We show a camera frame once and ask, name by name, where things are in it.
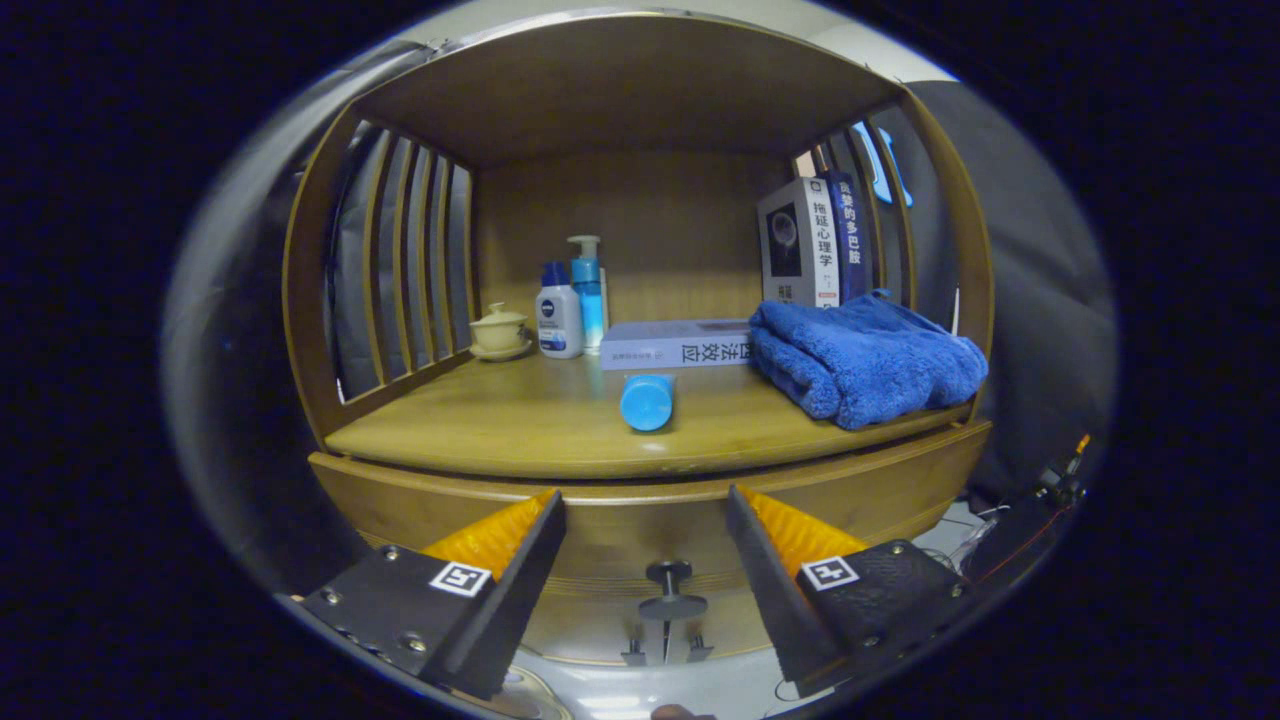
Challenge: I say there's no blue tube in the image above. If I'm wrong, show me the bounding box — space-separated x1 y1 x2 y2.
619 373 676 433

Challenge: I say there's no wooden cabinet door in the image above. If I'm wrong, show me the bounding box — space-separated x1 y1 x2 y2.
520 600 667 667
668 600 779 663

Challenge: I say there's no white lying book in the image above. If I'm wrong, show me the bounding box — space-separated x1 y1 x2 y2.
600 319 756 372

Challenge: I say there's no wooden drawer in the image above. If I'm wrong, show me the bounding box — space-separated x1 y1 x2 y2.
308 420 993 623

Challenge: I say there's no white lotion bottle blue cap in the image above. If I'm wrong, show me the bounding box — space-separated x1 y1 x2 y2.
536 262 585 360

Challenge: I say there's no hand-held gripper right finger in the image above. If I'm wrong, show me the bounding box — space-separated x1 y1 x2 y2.
725 485 971 698

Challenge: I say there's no grey standing book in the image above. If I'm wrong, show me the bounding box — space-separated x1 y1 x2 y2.
757 177 841 308

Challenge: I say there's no wooden countertop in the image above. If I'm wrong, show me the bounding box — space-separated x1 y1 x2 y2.
325 350 976 481

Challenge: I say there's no blue pump bottle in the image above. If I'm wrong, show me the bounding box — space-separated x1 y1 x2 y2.
567 235 608 353

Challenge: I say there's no black equipment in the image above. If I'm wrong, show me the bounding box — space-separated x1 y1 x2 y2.
965 435 1091 586

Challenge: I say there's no blue folded towel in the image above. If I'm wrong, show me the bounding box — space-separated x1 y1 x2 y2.
748 290 990 432

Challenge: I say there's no wooden cabinet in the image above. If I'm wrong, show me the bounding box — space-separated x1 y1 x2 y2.
282 10 996 671

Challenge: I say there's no beige lidded tea cup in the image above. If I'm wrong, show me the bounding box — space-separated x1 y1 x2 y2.
469 302 533 362

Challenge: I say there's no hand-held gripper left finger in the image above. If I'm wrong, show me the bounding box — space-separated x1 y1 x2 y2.
300 488 568 701

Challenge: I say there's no dark blue standing book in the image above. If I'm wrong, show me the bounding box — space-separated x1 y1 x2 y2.
825 170 873 303

